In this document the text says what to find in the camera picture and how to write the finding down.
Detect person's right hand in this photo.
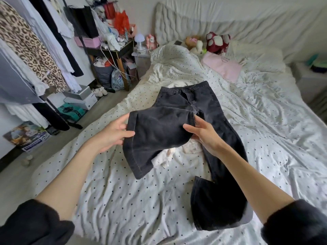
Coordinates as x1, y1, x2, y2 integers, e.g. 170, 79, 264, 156
182, 115, 231, 159

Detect person's left hand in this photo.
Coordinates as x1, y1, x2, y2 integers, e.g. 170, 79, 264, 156
84, 113, 137, 156

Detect cream printed garment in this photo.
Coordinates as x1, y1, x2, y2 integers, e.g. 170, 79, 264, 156
152, 139, 205, 169

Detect dark denim jeans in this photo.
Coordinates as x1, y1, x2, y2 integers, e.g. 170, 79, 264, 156
123, 80, 254, 232

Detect person's left forearm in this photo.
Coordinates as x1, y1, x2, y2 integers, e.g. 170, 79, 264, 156
35, 140, 105, 223

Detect person's right forearm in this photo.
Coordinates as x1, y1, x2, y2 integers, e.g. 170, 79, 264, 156
217, 145, 296, 225

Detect black clothes rack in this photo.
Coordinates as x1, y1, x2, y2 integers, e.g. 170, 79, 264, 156
31, 0, 83, 132

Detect white dotted bed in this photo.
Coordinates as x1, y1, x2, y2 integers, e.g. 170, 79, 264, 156
31, 40, 327, 245

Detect person's black left sleeve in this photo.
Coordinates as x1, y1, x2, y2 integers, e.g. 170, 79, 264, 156
0, 198, 76, 245

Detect person's black sleeve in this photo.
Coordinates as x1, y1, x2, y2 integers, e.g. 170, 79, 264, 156
261, 198, 327, 245
0, 198, 76, 245

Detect person's black right sleeve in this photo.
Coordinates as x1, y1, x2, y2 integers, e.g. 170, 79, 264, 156
261, 198, 327, 245

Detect green object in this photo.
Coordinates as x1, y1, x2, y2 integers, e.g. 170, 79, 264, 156
56, 102, 89, 124

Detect white storage box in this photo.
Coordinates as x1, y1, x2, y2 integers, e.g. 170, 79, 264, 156
61, 85, 99, 111

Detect grey patterned bag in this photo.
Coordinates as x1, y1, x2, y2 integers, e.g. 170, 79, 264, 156
110, 68, 128, 91

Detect small white side cabinet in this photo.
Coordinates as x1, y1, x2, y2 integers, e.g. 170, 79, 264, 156
132, 51, 153, 80

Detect white crumpled blanket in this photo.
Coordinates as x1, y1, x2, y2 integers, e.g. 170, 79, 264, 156
148, 43, 205, 87

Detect dark side table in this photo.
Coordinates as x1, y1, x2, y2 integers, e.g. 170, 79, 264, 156
82, 40, 136, 92

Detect plush toys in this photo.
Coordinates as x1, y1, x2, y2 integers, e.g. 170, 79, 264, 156
184, 35, 207, 56

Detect white pillow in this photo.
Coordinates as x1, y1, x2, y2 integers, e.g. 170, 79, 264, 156
227, 40, 287, 75

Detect red white plush toy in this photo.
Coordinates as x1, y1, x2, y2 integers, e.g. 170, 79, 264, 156
205, 31, 232, 54

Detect pink box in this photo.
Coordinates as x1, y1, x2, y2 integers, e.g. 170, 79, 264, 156
74, 35, 103, 49

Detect small white lamp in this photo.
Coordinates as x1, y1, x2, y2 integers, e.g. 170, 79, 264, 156
133, 33, 147, 52

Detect small pink plush toy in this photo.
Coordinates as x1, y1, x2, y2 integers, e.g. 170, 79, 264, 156
145, 34, 159, 51

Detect grey hanging garment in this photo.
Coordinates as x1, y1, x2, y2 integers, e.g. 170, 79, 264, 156
0, 48, 44, 106

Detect red bag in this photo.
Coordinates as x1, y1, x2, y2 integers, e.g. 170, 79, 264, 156
105, 1, 132, 36

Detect white bedside cabinet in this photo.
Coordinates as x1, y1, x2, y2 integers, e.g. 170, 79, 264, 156
291, 61, 327, 105

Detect black hanging garment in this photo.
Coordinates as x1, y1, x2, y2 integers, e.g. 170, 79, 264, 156
28, 0, 85, 79

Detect black bag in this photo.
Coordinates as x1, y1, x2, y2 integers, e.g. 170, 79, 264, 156
69, 5, 100, 40

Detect leopard print hanging garment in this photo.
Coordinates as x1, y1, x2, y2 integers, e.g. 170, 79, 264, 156
0, 0, 69, 94

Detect green bottle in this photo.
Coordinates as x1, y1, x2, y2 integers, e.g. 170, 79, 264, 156
306, 53, 318, 68

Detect dark small box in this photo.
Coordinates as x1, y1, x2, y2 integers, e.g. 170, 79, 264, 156
311, 60, 327, 75

